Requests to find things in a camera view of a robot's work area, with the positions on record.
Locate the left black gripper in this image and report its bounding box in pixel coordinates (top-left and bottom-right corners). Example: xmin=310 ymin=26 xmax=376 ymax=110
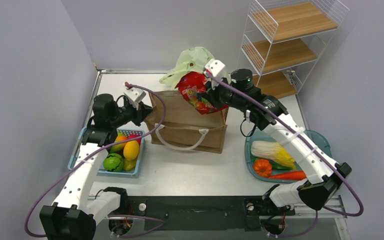
xmin=110 ymin=100 xmax=153 ymax=129

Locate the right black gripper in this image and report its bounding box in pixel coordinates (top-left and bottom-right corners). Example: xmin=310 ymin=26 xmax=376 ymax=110
xmin=203 ymin=73 xmax=247 ymax=110

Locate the red snack bag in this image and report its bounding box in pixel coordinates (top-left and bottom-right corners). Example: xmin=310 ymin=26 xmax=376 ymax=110
xmin=174 ymin=71 xmax=228 ymax=115

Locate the brown jute tote bag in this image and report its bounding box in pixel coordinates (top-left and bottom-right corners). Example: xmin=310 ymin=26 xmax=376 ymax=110
xmin=144 ymin=90 xmax=229 ymax=154

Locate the green plastic grocery bag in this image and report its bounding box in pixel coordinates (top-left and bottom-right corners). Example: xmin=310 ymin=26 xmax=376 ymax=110
xmin=159 ymin=46 xmax=232 ymax=89

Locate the orange mini pumpkin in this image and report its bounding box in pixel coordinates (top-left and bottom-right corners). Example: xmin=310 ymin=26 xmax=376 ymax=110
xmin=252 ymin=158 xmax=273 ymax=178

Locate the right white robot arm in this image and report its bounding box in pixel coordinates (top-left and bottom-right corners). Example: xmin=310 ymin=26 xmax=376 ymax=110
xmin=203 ymin=68 xmax=355 ymax=215

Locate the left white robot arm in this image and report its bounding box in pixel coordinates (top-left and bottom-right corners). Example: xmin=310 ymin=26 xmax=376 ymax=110
xmin=39 ymin=92 xmax=152 ymax=240

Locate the red apple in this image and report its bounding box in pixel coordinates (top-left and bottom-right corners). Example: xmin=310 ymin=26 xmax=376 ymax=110
xmin=127 ymin=134 xmax=142 ymax=146

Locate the yellow lemon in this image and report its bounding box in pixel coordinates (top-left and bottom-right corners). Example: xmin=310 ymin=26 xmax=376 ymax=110
xmin=123 ymin=140 xmax=140 ymax=161

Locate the red green mango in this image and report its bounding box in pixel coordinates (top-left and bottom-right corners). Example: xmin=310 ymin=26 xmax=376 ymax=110
xmin=109 ymin=133 xmax=129 ymax=154

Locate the yellow green pear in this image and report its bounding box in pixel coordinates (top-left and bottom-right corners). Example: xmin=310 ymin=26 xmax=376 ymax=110
xmin=123 ymin=158 xmax=137 ymax=172

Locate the small green watermelon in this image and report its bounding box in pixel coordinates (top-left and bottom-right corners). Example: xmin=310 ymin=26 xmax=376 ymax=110
xmin=102 ymin=153 xmax=124 ymax=173

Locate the light blue plastic basket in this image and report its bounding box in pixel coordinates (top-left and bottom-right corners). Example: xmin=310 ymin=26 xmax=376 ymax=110
xmin=67 ymin=127 xmax=146 ymax=179

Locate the teal plastic tray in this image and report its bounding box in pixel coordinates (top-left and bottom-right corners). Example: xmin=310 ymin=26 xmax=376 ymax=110
xmin=244 ymin=127 xmax=333 ymax=185

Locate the yellow napa cabbage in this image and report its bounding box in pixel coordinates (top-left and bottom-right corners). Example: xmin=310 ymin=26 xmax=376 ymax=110
xmin=250 ymin=140 xmax=297 ymax=170

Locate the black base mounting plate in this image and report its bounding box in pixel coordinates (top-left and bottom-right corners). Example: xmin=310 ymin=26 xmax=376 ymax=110
xmin=114 ymin=195 xmax=296 ymax=232

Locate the red chili pepper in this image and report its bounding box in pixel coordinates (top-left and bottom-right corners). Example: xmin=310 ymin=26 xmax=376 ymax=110
xmin=269 ymin=170 xmax=307 ymax=181

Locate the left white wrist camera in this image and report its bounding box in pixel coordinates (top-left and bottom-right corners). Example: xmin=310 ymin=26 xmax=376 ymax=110
xmin=123 ymin=87 xmax=146 ymax=110

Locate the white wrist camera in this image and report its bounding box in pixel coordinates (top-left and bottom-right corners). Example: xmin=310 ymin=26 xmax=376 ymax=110
xmin=123 ymin=87 xmax=146 ymax=110
xmin=203 ymin=59 xmax=227 ymax=90

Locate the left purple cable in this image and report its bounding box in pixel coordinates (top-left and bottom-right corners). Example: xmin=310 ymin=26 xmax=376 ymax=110
xmin=23 ymin=83 xmax=167 ymax=239

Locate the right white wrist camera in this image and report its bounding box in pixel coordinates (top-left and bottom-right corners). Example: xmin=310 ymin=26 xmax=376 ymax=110
xmin=203 ymin=59 xmax=227 ymax=90

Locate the white wire wooden shelf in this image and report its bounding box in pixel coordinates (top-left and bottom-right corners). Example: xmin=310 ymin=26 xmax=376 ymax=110
xmin=240 ymin=0 xmax=350 ymax=98

